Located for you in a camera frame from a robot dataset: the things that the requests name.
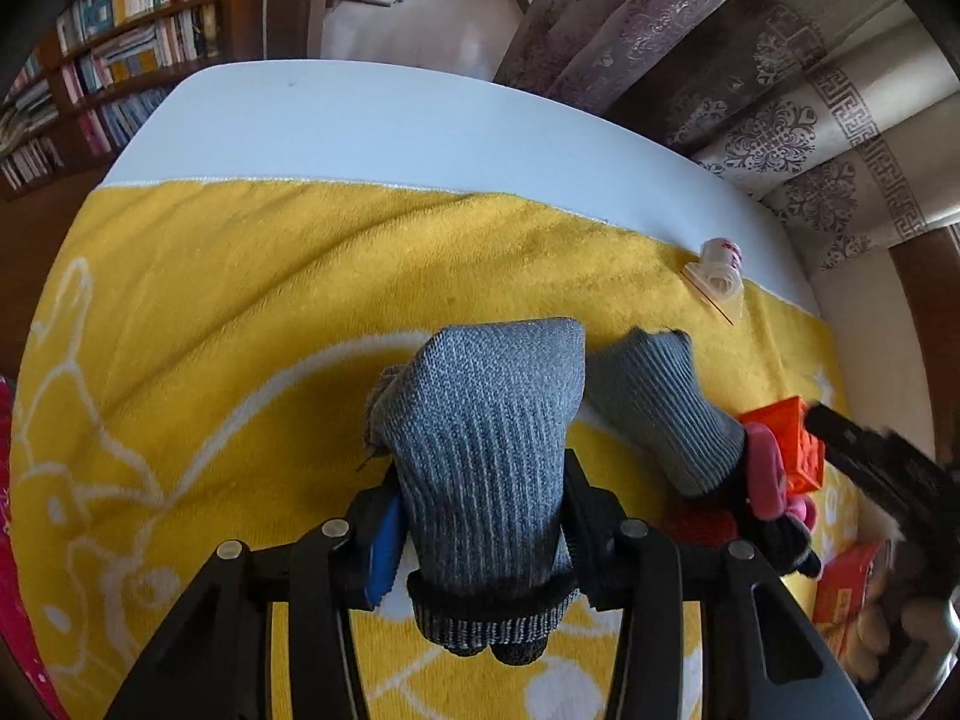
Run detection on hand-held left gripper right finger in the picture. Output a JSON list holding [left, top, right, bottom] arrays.
[[559, 450, 875, 720]]

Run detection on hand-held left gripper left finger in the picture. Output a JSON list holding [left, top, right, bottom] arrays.
[[105, 465, 410, 720]]

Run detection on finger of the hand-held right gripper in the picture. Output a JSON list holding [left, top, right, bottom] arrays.
[[806, 401, 957, 533]]

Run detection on orange plastic block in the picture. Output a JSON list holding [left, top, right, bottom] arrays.
[[739, 399, 826, 496]]

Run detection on red cardboard box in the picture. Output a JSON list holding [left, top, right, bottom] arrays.
[[814, 544, 890, 653]]

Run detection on pink foam curler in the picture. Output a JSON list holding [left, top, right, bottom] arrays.
[[742, 424, 818, 533]]

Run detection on grey knitted glove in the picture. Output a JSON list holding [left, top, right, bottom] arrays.
[[585, 326, 822, 582], [364, 319, 587, 667]]

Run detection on person's right hand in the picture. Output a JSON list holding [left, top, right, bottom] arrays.
[[851, 600, 942, 687]]

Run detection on small red object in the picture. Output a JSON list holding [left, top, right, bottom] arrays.
[[664, 506, 740, 545]]

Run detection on wooden window sill panel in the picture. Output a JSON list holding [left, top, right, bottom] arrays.
[[889, 225, 960, 458]]

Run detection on clear zip bag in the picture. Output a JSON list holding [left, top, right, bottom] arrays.
[[681, 259, 745, 325]]

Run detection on yellow printed towel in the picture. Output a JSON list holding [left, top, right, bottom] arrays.
[[11, 176, 871, 720]]

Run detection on patterned curtain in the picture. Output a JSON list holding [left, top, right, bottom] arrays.
[[491, 0, 960, 293]]

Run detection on wooden bookshelf with books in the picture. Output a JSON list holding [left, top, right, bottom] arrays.
[[0, 0, 248, 200]]

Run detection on wooden door frame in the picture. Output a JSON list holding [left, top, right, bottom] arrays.
[[225, 0, 353, 61]]

